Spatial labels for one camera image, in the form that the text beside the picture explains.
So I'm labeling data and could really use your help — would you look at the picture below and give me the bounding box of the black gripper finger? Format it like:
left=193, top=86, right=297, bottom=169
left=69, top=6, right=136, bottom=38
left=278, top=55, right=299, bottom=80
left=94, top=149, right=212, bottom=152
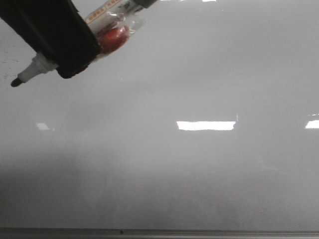
left=0, top=0, right=100, bottom=79

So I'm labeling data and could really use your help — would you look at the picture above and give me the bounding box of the red round magnet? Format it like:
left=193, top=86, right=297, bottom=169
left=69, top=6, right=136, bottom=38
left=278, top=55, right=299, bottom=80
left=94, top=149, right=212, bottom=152
left=98, top=25, right=130, bottom=54

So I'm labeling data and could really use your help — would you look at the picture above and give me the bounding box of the black whiteboard marker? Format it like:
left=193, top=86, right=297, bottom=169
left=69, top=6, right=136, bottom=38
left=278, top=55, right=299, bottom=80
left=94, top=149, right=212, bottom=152
left=11, top=0, right=153, bottom=87

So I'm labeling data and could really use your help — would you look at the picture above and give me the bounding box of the white whiteboard with metal frame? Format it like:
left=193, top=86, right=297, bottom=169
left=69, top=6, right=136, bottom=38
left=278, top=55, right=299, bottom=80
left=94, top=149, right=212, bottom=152
left=0, top=0, right=319, bottom=231

